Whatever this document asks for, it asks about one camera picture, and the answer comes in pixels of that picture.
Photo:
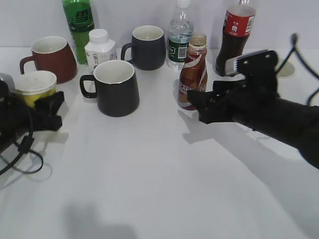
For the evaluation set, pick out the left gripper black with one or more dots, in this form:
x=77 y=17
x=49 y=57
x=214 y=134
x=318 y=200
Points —
x=17 y=118

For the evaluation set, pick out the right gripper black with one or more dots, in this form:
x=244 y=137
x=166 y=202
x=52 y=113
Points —
x=230 y=97

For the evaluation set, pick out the brown Nescafe coffee bottle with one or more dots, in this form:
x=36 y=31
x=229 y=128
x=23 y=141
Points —
x=194 y=72

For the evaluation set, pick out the yellow paper cup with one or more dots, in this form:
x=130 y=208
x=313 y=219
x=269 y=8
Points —
x=35 y=85

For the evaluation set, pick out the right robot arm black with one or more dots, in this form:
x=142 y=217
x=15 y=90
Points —
x=294 y=124

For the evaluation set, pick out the transparent plastic cup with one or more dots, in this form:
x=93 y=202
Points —
x=288 y=70

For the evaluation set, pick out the red ceramic mug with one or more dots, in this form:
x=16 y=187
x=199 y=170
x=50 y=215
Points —
x=52 y=53

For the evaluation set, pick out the black mug front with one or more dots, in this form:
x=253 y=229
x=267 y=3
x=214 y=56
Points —
x=114 y=85

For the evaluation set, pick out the clear water bottle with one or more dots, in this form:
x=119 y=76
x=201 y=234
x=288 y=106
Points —
x=180 y=30

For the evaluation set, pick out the cola bottle red label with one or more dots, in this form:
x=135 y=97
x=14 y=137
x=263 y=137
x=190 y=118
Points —
x=236 y=30

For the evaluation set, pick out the white milk bottle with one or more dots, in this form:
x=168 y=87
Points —
x=99 y=49

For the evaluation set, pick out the dark grey mug back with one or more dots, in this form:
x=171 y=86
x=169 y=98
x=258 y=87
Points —
x=147 y=47

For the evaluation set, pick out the green soda bottle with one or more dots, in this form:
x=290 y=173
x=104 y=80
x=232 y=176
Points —
x=80 y=22

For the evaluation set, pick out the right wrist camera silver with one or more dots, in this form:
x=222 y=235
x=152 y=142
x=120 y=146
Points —
x=252 y=63

